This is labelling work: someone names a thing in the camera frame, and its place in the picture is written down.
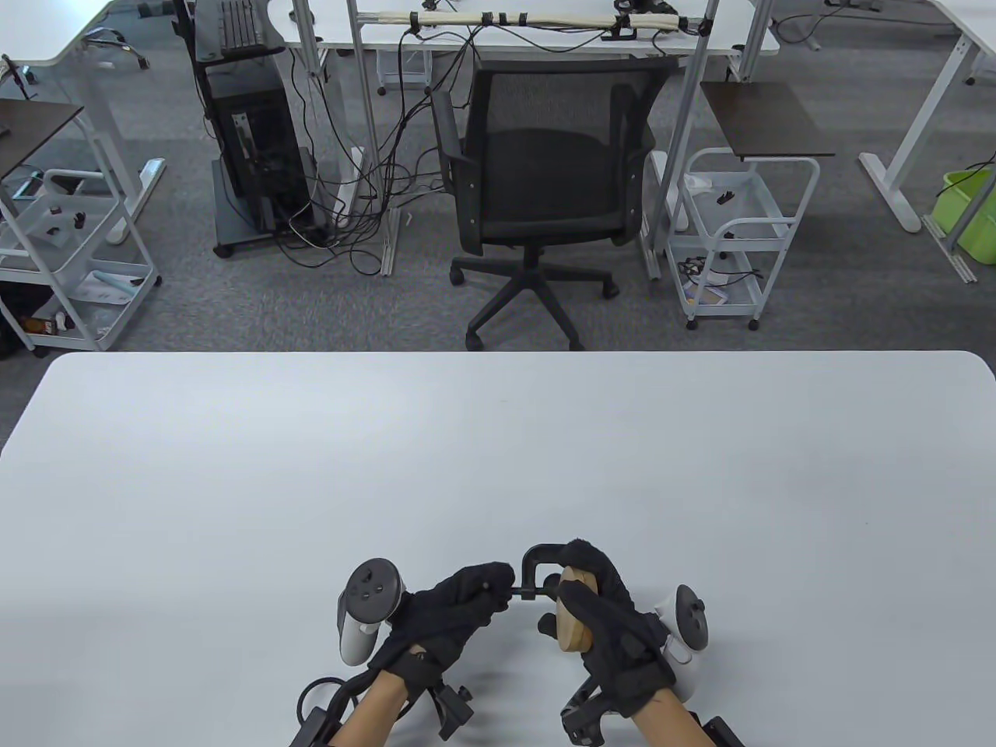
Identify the white power strip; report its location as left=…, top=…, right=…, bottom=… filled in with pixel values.
left=333, top=145, right=368, bottom=229

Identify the black metal clamp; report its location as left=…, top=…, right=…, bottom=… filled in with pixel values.
left=502, top=543, right=578, bottom=602

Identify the green plastic bin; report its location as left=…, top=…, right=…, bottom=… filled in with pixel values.
left=931, top=170, right=996, bottom=264

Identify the black mesh office chair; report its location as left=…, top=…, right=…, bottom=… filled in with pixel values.
left=426, top=58, right=679, bottom=352

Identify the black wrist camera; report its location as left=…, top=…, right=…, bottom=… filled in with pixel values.
left=424, top=681, right=475, bottom=740
left=559, top=675, right=617, bottom=746

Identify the brown side table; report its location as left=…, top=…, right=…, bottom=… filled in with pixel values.
left=700, top=80, right=837, bottom=163
left=0, top=99, right=85, bottom=184

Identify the white desk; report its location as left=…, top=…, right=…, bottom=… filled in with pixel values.
left=265, top=0, right=781, bottom=61
left=0, top=0, right=168, bottom=247
left=809, top=0, right=996, bottom=234

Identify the tangle of black cables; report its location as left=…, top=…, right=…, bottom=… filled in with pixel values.
left=274, top=22, right=485, bottom=278

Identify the black glove cable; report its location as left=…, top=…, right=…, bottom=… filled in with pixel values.
left=296, top=671, right=378, bottom=732

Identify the white rolling cabinet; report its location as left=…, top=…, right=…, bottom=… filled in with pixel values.
left=376, top=47, right=433, bottom=96

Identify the person's left forearm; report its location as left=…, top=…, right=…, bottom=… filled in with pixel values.
left=335, top=671, right=413, bottom=747

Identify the white wire rolling cart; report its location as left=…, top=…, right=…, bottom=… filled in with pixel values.
left=665, top=148, right=821, bottom=332
left=0, top=167, right=163, bottom=355

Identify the person's left hand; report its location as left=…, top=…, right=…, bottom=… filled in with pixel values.
left=368, top=562, right=517, bottom=691

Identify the person's right forearm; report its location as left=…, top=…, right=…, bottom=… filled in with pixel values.
left=622, top=691, right=710, bottom=747

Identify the white and black controller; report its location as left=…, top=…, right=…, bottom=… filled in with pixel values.
left=652, top=584, right=710, bottom=700
left=336, top=558, right=407, bottom=667

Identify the black computer tower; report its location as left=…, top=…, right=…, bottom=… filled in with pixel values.
left=207, top=86, right=317, bottom=234

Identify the person's right hand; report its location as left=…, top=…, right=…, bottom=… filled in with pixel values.
left=537, top=538, right=678, bottom=719

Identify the black keyboard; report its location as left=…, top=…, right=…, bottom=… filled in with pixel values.
left=219, top=0, right=262, bottom=52

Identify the aluminium floor rail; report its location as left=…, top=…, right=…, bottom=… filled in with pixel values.
left=921, top=215, right=981, bottom=286

